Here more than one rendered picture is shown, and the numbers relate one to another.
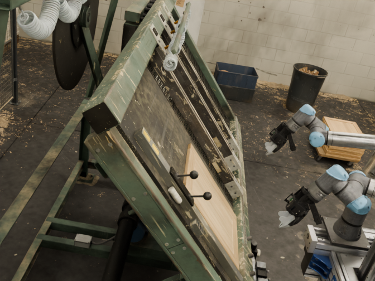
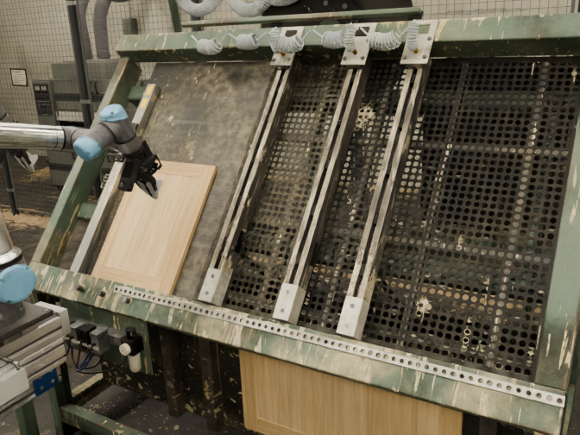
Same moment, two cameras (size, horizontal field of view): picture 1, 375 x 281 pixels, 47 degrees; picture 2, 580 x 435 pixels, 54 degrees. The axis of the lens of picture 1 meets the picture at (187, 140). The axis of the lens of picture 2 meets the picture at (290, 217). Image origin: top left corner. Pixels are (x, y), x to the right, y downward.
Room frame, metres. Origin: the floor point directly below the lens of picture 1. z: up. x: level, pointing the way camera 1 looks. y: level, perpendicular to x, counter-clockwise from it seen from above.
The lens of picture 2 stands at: (3.58, -1.83, 1.83)
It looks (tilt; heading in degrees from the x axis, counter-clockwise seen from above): 18 degrees down; 122
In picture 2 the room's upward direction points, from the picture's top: 2 degrees counter-clockwise
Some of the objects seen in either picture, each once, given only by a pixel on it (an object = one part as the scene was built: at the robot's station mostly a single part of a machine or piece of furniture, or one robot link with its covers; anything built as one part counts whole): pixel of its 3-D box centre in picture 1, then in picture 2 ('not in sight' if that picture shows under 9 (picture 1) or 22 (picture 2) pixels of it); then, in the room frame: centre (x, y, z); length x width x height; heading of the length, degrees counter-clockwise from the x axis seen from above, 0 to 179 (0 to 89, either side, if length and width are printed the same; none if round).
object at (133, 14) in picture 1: (137, 58); (503, 149); (3.12, 0.49, 1.38); 0.70 x 0.15 x 0.85; 2
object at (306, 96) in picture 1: (304, 89); not in sight; (6.19, -1.56, 0.33); 0.52 x 0.51 x 0.65; 3
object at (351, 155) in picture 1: (335, 140); not in sight; (4.91, -1.81, 0.20); 0.61 x 0.53 x 0.40; 3
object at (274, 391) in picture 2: not in sight; (340, 400); (2.74, -0.20, 0.53); 0.90 x 0.02 x 0.55; 2
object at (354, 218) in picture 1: (356, 207); not in sight; (1.96, -0.97, 1.20); 0.13 x 0.12 x 0.14; 170
